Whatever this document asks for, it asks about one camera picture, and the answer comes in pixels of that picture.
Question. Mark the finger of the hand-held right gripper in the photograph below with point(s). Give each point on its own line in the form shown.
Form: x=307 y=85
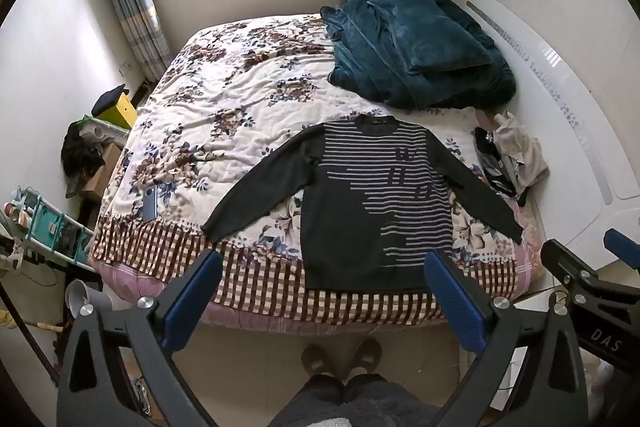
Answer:
x=567 y=264
x=625 y=247

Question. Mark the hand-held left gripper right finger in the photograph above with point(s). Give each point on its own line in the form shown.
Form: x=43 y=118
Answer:
x=455 y=302

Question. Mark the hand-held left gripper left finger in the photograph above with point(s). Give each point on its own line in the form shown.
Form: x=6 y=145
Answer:
x=192 y=294

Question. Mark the dark striped sweater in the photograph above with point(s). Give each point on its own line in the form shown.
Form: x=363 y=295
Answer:
x=345 y=227

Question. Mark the blue phone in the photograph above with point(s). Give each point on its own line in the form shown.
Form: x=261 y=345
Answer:
x=150 y=204

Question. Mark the brown slipper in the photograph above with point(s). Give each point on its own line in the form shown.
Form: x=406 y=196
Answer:
x=315 y=359
x=366 y=353

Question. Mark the grey plastic cup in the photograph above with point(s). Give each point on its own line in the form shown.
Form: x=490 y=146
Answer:
x=82 y=299

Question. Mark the beige cloth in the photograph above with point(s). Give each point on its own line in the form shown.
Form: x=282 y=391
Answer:
x=525 y=152

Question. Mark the person's dark pants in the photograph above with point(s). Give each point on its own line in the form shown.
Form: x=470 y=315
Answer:
x=345 y=402

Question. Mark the cardboard box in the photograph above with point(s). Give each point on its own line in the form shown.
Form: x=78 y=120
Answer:
x=102 y=172

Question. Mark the teal storage rack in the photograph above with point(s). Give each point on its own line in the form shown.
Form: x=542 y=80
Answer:
x=50 y=227

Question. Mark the white headboard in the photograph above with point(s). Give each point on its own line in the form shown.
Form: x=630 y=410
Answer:
x=560 y=97

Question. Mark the black pole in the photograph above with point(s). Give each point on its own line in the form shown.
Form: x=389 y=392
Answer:
x=27 y=332

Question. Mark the black garment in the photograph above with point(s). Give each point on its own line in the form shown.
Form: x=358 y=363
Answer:
x=80 y=154

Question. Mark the yellow box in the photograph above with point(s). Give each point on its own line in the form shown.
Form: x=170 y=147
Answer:
x=122 y=113

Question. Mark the floral fleece blanket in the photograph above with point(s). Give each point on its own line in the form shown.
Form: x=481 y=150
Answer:
x=225 y=97

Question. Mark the black hat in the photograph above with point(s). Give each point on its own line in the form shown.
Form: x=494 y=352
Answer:
x=110 y=99

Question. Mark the teal plush blanket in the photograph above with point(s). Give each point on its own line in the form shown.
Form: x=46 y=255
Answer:
x=370 y=62

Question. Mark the teal plush pillow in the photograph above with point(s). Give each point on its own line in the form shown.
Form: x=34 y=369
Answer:
x=430 y=32

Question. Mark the wall outlet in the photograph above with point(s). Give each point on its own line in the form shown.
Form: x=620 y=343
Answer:
x=125 y=67

